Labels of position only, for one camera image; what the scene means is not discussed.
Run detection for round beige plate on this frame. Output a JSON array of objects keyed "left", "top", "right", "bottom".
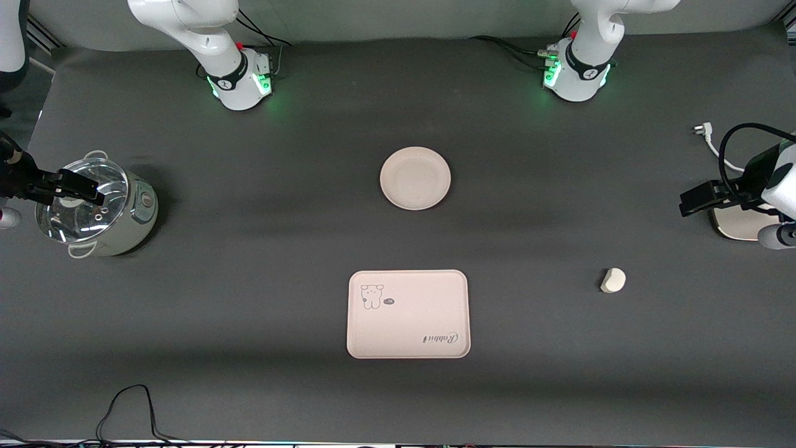
[{"left": 380, "top": 147, "right": 451, "bottom": 211}]

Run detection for beige rectangular rabbit tray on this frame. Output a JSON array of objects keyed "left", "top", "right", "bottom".
[{"left": 346, "top": 269, "right": 471, "bottom": 360}]

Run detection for glass pot lid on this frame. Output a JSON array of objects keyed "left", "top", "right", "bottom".
[{"left": 35, "top": 158, "right": 129, "bottom": 244}]

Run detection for cream toaster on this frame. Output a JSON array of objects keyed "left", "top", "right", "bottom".
[{"left": 711, "top": 205, "right": 781, "bottom": 241}]

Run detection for pale green electric pot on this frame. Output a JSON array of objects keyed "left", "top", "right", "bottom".
[{"left": 34, "top": 151, "right": 159, "bottom": 259}]

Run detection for white toaster power cable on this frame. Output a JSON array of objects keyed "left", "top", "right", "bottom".
[{"left": 692, "top": 123, "right": 747, "bottom": 174}]

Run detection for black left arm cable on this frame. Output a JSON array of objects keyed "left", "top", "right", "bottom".
[{"left": 718, "top": 123, "right": 796, "bottom": 206}]

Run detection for aluminium frame rail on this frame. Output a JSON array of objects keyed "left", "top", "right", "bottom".
[{"left": 25, "top": 16, "right": 66, "bottom": 54}]

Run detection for thin black looped cable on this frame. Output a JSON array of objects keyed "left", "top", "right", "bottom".
[{"left": 93, "top": 385, "right": 187, "bottom": 446}]

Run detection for black right base cables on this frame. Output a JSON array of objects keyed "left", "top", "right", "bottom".
[{"left": 235, "top": 9, "right": 292, "bottom": 47}]

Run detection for black base cables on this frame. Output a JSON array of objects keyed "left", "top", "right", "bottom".
[
  {"left": 235, "top": 9, "right": 292, "bottom": 47},
  {"left": 470, "top": 14, "right": 582, "bottom": 69}
]

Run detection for black left base cables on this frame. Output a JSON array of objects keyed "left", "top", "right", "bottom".
[{"left": 470, "top": 14, "right": 582, "bottom": 69}]

